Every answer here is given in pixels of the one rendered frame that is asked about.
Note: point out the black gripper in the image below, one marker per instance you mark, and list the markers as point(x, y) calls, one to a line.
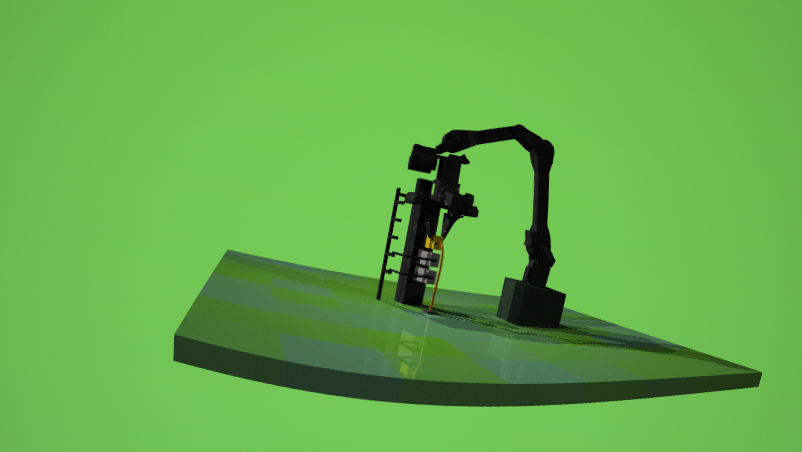
point(428, 206)

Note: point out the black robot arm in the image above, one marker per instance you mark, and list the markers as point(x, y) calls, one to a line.
point(537, 239)

